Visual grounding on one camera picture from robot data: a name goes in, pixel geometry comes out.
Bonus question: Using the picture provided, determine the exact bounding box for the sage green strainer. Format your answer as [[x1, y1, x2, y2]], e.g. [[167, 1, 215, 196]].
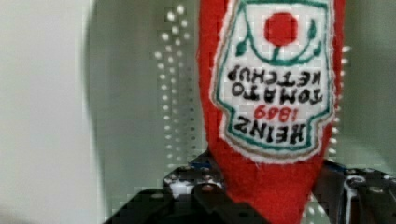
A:
[[83, 0, 396, 224]]

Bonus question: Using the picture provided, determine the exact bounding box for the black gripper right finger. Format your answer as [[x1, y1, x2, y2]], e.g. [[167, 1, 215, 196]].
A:
[[313, 160, 396, 224]]

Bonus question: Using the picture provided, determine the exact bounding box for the red felt ketchup bottle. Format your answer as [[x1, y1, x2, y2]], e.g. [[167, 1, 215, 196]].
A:
[[198, 0, 346, 224]]

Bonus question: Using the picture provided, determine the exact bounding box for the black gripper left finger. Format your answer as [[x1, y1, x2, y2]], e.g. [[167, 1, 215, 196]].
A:
[[104, 151, 270, 224]]

